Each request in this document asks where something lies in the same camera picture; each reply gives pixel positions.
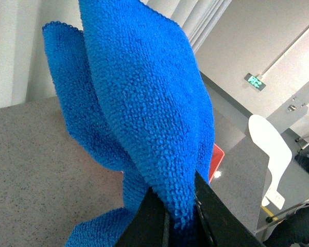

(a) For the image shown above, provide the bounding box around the pink plastic box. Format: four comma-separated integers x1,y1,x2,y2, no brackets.
209,144,225,182

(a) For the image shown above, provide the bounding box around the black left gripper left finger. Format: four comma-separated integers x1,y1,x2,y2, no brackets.
115,188,170,247

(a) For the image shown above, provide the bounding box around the person in black clothing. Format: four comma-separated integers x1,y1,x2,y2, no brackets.
263,152,309,247

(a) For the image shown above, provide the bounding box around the green exit sign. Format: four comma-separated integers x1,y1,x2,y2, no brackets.
244,73,266,91

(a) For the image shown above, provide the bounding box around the blue microfiber cloth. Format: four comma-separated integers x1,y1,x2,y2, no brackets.
42,1,214,246

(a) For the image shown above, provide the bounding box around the white pleated curtain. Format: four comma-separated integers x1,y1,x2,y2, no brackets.
0,1,229,108

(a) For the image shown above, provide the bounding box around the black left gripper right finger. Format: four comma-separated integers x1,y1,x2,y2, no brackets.
195,172,263,247

